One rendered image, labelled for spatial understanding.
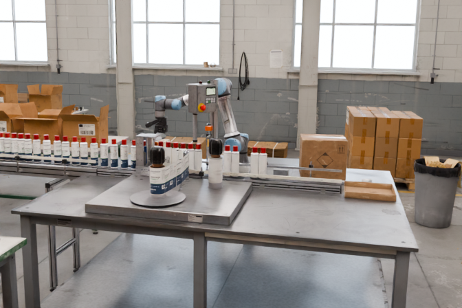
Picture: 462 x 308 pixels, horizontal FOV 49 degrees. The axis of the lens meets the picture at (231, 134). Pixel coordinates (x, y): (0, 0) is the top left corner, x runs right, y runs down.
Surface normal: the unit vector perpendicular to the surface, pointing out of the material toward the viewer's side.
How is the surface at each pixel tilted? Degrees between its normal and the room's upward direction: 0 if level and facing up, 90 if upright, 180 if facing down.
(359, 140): 88
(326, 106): 90
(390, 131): 91
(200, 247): 90
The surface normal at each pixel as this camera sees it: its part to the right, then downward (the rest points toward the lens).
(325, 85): -0.17, 0.17
